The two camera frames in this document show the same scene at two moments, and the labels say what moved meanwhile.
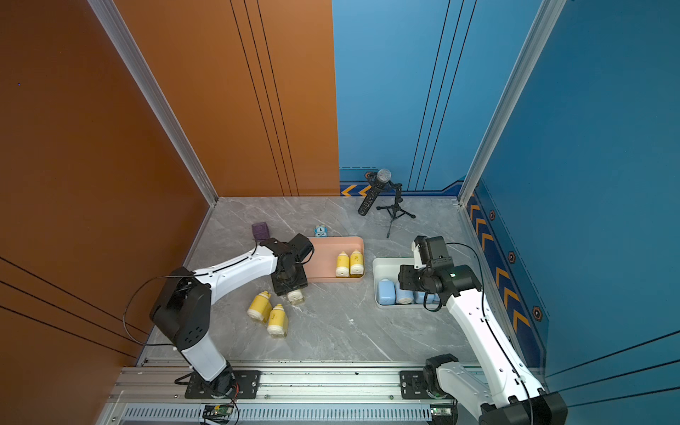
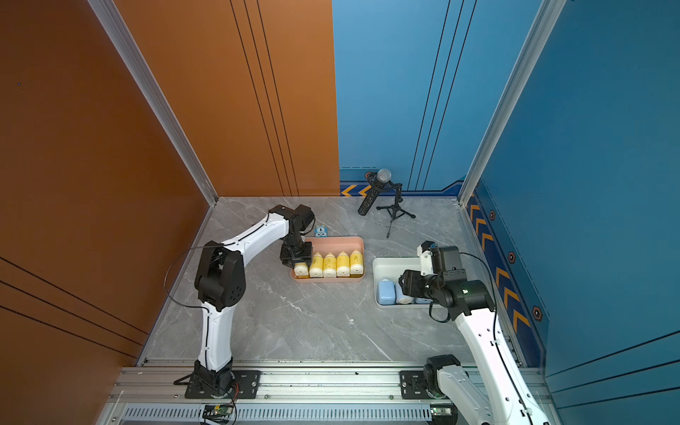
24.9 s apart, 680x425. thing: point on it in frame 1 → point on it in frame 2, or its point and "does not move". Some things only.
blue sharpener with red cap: (404, 297) does not move
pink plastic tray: (322, 267) does not move
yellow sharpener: (278, 321) → (316, 270)
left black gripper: (283, 289) → (306, 258)
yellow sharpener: (356, 263) does not move
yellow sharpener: (296, 297) → (329, 266)
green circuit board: (218, 413) does not move
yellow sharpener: (343, 265) does not move
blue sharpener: (387, 295) does not move
